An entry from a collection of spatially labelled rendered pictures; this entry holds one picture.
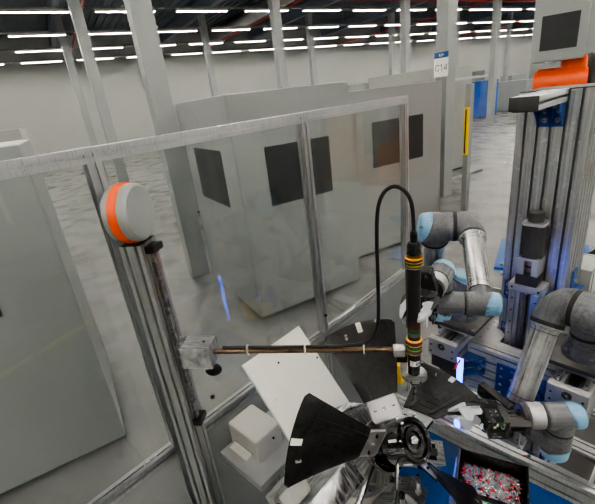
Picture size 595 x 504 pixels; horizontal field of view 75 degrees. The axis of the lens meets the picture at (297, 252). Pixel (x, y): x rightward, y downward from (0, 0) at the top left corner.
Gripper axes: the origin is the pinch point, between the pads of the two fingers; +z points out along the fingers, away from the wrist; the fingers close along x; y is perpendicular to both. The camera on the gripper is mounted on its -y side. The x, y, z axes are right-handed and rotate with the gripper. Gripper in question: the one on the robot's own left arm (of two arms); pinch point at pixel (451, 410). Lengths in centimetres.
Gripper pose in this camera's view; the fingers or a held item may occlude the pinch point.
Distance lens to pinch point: 135.4
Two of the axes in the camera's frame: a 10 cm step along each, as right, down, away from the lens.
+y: -0.9, 4.7, -8.8
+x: 1.3, 8.8, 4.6
